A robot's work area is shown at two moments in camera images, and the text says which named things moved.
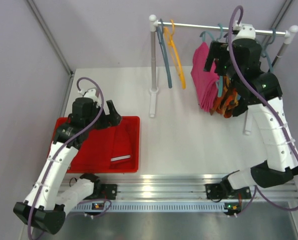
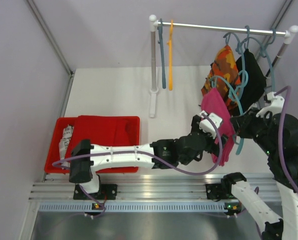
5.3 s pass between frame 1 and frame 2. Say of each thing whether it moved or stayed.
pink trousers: moved
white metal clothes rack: stayed
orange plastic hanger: moved
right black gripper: moved
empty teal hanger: stayed
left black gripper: moved
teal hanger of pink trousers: moved
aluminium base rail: stayed
